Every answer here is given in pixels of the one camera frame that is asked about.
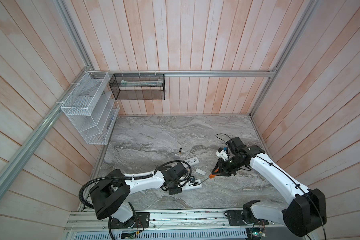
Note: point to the black wire mesh basket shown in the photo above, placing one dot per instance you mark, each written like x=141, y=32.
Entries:
x=136, y=87

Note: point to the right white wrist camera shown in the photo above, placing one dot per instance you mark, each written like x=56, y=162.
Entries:
x=222, y=154

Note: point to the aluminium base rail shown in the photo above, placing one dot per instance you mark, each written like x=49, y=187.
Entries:
x=158, y=220

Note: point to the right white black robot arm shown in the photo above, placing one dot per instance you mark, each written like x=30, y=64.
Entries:
x=306, y=210

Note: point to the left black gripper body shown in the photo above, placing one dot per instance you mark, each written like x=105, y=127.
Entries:
x=174, y=188

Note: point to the white wire mesh shelf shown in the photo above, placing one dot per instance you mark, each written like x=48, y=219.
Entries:
x=91, y=108

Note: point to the orange handled screwdriver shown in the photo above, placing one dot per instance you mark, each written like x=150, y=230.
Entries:
x=207, y=178

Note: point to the white remote control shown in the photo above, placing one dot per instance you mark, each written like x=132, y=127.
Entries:
x=192, y=186
x=193, y=161

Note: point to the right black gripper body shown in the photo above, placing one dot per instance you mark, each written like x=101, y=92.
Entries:
x=230, y=164

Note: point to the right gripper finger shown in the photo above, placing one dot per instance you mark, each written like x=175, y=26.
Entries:
x=222, y=174
x=218, y=167

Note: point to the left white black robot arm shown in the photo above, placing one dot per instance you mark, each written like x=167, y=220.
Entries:
x=107, y=195

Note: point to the left aluminium frame bar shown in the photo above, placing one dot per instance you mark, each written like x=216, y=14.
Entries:
x=21, y=157

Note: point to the horizontal aluminium frame bar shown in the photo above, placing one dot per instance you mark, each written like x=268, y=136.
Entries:
x=204, y=73

